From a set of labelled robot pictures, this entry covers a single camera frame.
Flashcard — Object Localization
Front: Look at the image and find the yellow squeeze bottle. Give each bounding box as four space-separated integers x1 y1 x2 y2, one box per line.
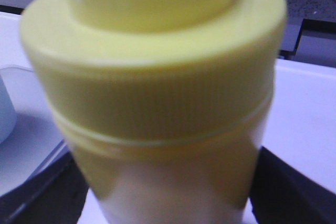
20 0 287 223

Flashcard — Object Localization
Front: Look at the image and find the grey digital kitchen scale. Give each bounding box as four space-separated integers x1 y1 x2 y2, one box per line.
1 65 67 195

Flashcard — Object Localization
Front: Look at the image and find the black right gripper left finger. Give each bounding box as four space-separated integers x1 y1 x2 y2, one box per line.
1 153 89 223

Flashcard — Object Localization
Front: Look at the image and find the light blue plastic cup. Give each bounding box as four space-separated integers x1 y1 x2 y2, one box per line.
1 77 17 143

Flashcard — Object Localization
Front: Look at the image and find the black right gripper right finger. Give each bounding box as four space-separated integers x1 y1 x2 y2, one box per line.
249 147 335 223

